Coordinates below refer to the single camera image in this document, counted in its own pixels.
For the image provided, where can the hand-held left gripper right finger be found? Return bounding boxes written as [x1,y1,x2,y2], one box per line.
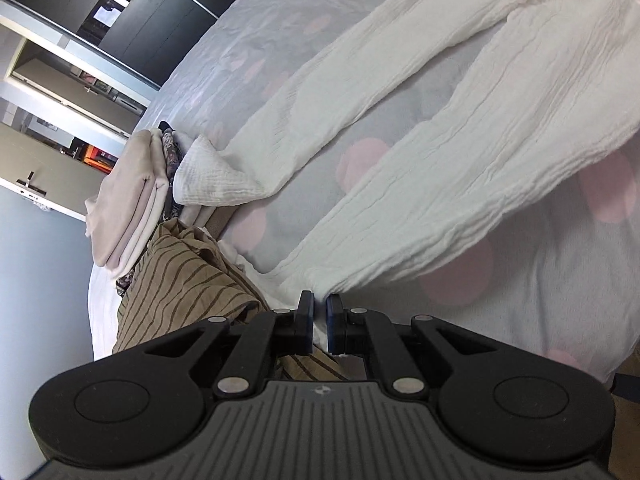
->
[325,292,531,402]

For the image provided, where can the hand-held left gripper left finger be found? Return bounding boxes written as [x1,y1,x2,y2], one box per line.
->
[114,290,317,402]

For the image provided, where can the white crinkled pants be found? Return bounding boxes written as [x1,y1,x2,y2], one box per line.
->
[174,0,640,306]

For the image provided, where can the stack of folded clothes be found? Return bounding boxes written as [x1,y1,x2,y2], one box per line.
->
[115,127,186,296]

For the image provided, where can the tan folded garment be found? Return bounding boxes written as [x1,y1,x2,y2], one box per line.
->
[202,205,241,241]

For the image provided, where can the brown striped garment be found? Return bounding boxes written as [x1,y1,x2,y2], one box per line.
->
[112,220,351,381]

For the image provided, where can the light grey folded garment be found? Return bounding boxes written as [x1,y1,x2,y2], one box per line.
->
[172,132,236,241]

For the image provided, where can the cream folded garment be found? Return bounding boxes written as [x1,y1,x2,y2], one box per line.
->
[107,132,173,278]

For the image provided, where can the beige folded garment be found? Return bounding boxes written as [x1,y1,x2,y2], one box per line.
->
[84,130,168,268]

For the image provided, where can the orange chair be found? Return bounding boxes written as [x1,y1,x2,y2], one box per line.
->
[72,142,121,167]

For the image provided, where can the beige door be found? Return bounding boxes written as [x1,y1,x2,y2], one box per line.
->
[0,122,118,221]

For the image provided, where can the hallway door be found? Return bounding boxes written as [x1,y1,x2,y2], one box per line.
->
[10,40,151,116]

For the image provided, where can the black sliding wardrobe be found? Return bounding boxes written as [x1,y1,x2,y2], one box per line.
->
[2,0,278,91]

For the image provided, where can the black door handle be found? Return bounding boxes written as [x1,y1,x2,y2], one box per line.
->
[15,170,51,201]

